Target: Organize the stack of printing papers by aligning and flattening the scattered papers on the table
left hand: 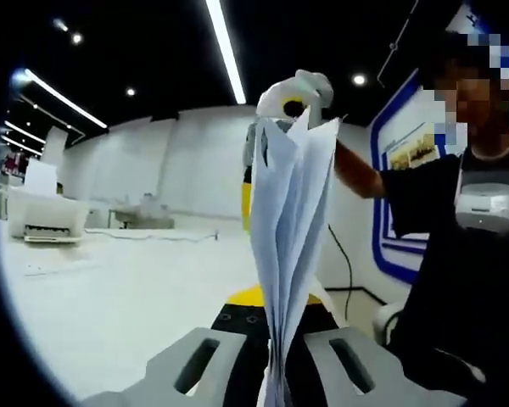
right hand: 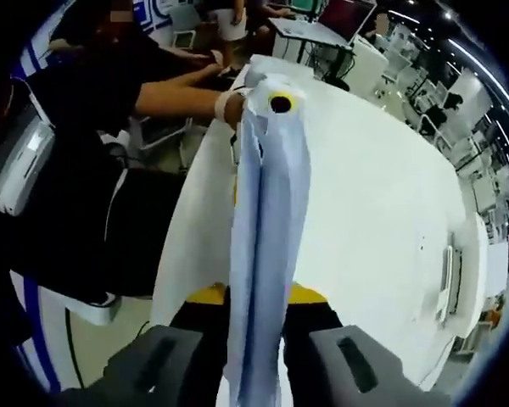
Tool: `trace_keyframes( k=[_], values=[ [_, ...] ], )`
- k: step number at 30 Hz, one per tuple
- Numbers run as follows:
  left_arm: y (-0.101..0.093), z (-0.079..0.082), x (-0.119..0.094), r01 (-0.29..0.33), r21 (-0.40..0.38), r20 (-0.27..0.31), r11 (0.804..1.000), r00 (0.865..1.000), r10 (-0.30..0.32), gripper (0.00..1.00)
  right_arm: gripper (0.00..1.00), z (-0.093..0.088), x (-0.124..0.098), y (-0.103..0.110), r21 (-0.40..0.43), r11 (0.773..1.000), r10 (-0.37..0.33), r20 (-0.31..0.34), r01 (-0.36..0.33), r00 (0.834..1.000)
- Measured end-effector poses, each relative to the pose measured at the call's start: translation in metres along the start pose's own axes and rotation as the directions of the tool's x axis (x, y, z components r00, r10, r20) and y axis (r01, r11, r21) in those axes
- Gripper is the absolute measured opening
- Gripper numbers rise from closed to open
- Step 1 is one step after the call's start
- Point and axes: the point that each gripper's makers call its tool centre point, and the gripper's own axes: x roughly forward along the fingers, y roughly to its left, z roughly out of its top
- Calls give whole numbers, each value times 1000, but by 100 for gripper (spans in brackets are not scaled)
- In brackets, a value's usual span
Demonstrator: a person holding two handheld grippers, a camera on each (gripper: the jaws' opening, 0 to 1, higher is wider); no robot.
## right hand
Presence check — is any grey desk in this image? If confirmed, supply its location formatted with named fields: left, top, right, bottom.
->
left=268, top=15, right=356, bottom=71

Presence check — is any stack of white printing papers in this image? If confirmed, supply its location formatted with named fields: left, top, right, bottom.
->
left=227, top=72, right=314, bottom=407

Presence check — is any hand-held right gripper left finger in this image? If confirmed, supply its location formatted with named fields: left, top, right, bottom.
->
left=104, top=283, right=231, bottom=402

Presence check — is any person's left hand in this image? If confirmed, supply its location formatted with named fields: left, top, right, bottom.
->
left=222, top=92, right=252, bottom=130

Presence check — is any white grey machine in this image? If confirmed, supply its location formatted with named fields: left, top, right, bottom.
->
left=0, top=100, right=57, bottom=218

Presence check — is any white wrist strap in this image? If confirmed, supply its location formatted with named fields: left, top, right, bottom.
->
left=214, top=91, right=238, bottom=123

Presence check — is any red screen laptop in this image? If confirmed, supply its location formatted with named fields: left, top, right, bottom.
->
left=316, top=0, right=379, bottom=44

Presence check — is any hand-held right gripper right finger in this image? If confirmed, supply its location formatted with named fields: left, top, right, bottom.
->
left=283, top=282, right=417, bottom=407

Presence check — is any white table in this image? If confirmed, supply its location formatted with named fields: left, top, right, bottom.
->
left=150, top=53, right=492, bottom=392

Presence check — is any white printer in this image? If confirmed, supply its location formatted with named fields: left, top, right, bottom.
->
left=433, top=210, right=490, bottom=341

